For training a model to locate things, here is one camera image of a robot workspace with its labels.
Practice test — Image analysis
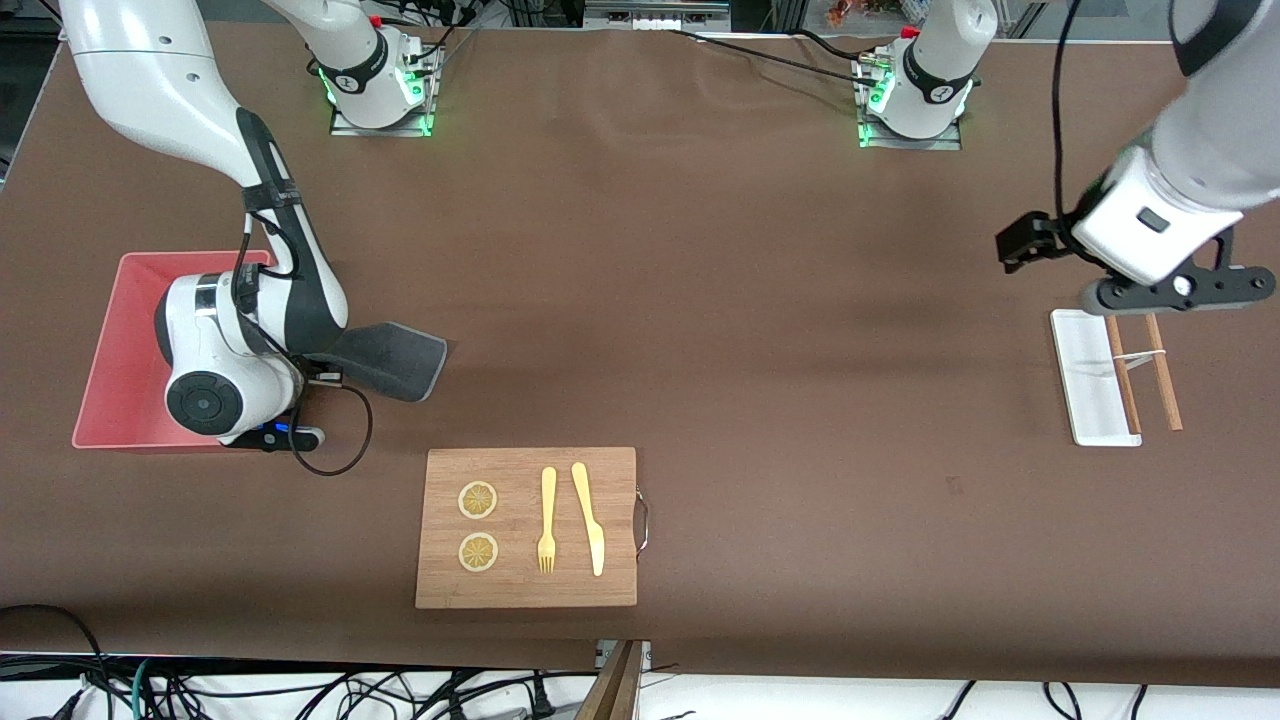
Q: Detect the grey cloth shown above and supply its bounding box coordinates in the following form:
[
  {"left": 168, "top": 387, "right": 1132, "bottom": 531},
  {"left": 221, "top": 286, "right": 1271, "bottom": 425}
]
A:
[{"left": 325, "top": 322, "right": 449, "bottom": 404}]

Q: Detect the white rectangular tray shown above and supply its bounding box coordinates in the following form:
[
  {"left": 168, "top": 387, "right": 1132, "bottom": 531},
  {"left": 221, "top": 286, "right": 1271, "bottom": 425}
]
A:
[{"left": 1050, "top": 308, "right": 1143, "bottom": 448}]

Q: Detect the pink plastic bin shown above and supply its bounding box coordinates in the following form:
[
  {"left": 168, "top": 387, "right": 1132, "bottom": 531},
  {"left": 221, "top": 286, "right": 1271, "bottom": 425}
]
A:
[{"left": 72, "top": 250, "right": 279, "bottom": 453}]

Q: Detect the yellow fork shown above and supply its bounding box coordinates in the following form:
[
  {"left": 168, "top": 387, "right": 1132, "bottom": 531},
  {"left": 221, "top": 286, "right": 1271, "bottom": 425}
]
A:
[{"left": 537, "top": 466, "right": 558, "bottom": 575}]

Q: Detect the wooden cutting board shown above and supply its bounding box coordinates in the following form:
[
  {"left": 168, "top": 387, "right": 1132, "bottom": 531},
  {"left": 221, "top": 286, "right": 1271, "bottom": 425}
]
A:
[{"left": 415, "top": 447, "right": 653, "bottom": 609}]

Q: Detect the yellow knife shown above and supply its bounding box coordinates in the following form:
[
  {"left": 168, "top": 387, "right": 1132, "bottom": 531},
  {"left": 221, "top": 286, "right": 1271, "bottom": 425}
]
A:
[{"left": 571, "top": 461, "right": 606, "bottom": 578}]

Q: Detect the grey power strip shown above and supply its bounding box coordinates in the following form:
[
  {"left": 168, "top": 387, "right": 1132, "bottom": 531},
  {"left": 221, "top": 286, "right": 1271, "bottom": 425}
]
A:
[{"left": 584, "top": 0, "right": 733, "bottom": 31}]

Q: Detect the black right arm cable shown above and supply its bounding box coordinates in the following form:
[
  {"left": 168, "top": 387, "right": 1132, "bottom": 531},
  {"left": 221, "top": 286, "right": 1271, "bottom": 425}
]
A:
[{"left": 235, "top": 105, "right": 375, "bottom": 477}]

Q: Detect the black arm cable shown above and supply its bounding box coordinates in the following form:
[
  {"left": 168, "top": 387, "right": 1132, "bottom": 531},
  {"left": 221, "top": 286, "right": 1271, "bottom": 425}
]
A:
[
  {"left": 235, "top": 105, "right": 375, "bottom": 477},
  {"left": 1049, "top": 0, "right": 1087, "bottom": 221}
]

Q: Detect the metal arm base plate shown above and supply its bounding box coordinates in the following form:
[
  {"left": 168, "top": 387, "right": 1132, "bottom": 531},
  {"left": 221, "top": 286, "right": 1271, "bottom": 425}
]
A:
[
  {"left": 330, "top": 108, "right": 434, "bottom": 138},
  {"left": 858, "top": 122, "right": 963, "bottom": 152}
]

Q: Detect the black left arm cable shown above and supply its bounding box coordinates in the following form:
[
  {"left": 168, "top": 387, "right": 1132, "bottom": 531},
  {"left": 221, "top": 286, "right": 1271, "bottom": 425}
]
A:
[{"left": 1049, "top": 0, "right": 1087, "bottom": 221}]

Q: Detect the black cable on table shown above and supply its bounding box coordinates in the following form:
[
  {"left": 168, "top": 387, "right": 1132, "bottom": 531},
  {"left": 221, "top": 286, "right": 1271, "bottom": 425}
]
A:
[{"left": 665, "top": 28, "right": 886, "bottom": 83}]

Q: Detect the thick black floor cable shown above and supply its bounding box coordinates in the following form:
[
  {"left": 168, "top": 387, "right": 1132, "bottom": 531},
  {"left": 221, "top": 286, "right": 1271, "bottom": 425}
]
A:
[{"left": 0, "top": 604, "right": 111, "bottom": 701}]

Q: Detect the green floor cable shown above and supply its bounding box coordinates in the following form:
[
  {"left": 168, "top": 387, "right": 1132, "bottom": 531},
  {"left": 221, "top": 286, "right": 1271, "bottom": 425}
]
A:
[{"left": 132, "top": 657, "right": 163, "bottom": 720}]

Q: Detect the wooden post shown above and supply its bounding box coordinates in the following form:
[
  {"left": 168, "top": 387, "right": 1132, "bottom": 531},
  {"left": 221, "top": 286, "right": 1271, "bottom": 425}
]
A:
[{"left": 575, "top": 640, "right": 643, "bottom": 720}]

